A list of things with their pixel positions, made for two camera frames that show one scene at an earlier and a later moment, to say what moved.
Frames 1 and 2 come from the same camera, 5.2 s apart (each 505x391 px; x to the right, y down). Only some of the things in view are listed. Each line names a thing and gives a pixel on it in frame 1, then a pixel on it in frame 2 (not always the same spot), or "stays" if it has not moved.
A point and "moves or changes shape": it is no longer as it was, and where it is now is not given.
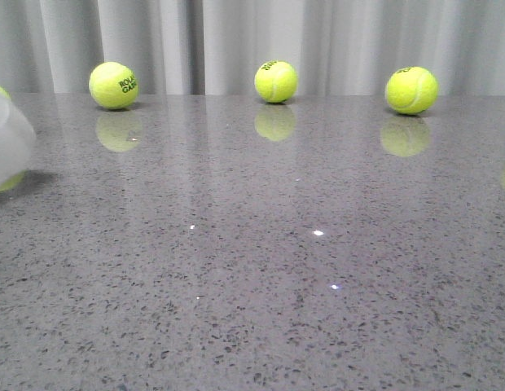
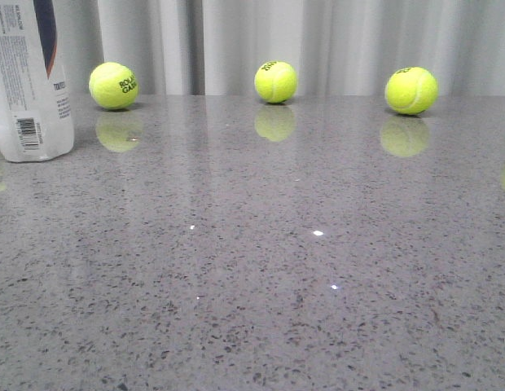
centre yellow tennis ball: [276, 81] stays
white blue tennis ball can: [13, 142] moves or changes shape
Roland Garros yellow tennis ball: [113, 85] stays
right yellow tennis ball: [411, 90] stays
